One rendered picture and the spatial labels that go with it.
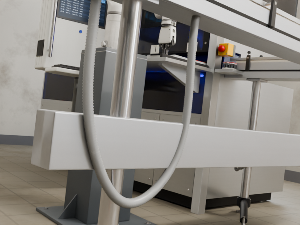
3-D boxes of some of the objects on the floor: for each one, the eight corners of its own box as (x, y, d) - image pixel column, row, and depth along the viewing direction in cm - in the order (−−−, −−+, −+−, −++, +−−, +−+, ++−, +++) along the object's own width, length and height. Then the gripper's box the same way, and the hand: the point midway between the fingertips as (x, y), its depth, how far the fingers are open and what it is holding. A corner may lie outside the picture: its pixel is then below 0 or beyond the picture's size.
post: (197, 211, 251) (234, -124, 252) (204, 214, 246) (242, -128, 247) (190, 212, 246) (228, -129, 247) (197, 214, 242) (236, -133, 243)
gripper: (154, 24, 234) (151, 56, 233) (173, 22, 223) (169, 55, 223) (164, 27, 239) (160, 58, 239) (182, 25, 228) (178, 57, 228)
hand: (164, 53), depth 231 cm, fingers closed
